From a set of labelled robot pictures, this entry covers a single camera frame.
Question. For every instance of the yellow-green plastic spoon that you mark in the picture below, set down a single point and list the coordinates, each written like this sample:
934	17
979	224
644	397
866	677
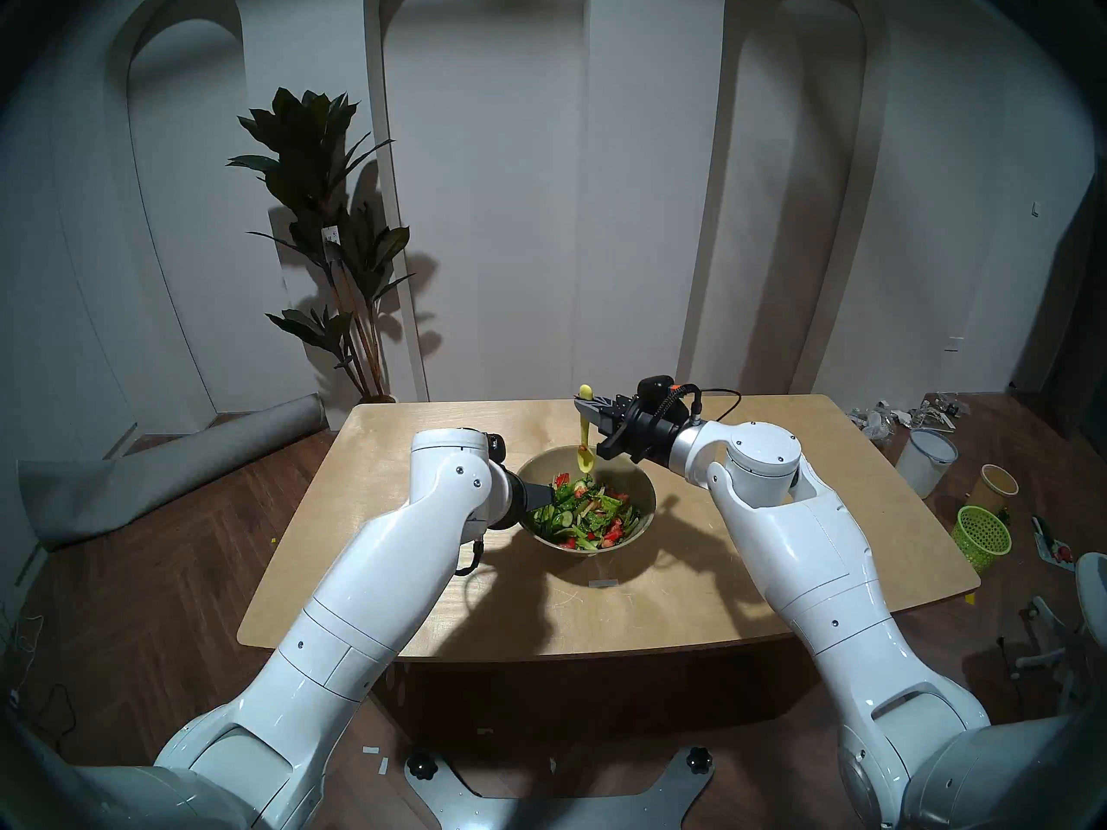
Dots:
585	439

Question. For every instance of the white packet with red print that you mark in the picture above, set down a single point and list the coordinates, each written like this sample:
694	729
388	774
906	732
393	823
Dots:
1053	545

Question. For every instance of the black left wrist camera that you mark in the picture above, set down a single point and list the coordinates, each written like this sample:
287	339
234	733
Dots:
495	446

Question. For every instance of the rolled grey mat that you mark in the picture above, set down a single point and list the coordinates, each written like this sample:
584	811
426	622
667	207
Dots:
173	474

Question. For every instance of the white office chair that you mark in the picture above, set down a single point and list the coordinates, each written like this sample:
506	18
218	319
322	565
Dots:
1091	586

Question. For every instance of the black round knob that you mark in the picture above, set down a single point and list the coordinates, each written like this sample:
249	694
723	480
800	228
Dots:
420	764
699	760

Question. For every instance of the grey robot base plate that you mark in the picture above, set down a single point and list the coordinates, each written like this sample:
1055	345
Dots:
553	811

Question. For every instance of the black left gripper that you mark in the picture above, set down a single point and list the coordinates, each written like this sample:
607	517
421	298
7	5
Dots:
518	501

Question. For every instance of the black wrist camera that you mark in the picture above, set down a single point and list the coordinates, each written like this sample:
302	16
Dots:
495	446
655	389

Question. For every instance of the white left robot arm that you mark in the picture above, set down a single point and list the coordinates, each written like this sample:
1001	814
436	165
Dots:
372	595

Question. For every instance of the pile of white trash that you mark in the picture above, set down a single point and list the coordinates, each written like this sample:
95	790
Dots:
899	415

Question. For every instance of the beige salad bowl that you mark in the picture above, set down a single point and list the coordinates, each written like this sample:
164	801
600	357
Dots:
636	491

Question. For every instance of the white bucket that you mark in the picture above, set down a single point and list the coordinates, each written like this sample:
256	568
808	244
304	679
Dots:
924	465

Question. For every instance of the green plastic basket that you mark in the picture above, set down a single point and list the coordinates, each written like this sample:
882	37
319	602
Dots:
982	539

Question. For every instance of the tan paper cup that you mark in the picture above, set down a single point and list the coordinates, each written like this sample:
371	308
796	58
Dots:
993	489

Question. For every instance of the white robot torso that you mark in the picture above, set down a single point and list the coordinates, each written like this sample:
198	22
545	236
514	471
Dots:
1038	776

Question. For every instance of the tall dark-leaved potted plant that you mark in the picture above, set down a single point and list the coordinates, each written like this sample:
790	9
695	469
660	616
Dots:
311	171

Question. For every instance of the mixed green salad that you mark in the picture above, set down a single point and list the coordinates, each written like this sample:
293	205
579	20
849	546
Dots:
588	517

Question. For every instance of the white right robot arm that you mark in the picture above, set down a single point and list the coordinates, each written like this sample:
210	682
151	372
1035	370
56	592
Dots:
813	560

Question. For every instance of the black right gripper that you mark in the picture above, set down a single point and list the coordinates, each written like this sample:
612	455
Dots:
649	430

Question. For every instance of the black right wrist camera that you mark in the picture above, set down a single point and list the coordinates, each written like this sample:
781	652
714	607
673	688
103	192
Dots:
655	389

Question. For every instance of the dark grey door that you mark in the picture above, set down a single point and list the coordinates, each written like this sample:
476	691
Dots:
1081	318

